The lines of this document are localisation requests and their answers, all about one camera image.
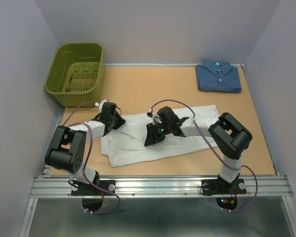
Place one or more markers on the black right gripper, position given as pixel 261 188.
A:
pixel 152 137

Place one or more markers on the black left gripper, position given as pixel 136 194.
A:
pixel 121 121

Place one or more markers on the white long sleeve shirt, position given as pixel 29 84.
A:
pixel 125 146

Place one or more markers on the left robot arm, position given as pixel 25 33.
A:
pixel 67 146

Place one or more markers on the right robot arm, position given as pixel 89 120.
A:
pixel 231 137

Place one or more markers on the green plastic laundry basket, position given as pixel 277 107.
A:
pixel 77 74

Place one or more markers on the folded blue checked shirt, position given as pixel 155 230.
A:
pixel 215 76

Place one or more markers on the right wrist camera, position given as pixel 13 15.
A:
pixel 154 116

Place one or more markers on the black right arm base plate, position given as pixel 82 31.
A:
pixel 218 186

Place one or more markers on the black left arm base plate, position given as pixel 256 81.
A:
pixel 82 189

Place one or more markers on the aluminium mounting rail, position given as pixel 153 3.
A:
pixel 156 186

